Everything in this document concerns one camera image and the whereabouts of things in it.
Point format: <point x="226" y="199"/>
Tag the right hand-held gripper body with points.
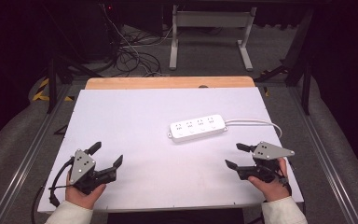
<point x="265" y="163"/>

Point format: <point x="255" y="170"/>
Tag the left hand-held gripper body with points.
<point x="81" y="169"/>

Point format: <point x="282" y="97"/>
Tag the white power strip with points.
<point x="198" y="128"/>

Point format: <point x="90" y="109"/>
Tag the person's right hand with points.
<point x="272" y="186"/>

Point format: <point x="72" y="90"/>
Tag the person's left hand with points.
<point x="82" y="195"/>

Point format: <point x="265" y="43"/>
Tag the yellow black hazard tape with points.
<point x="45" y="91"/>

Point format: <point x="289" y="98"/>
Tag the black metal stand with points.
<point x="60" y="73"/>
<point x="295" y="59"/>

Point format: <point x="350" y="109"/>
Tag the wooden board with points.
<point x="169" y="82"/>

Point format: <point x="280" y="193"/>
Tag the white metal desk frame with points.
<point x="209" y="34"/>

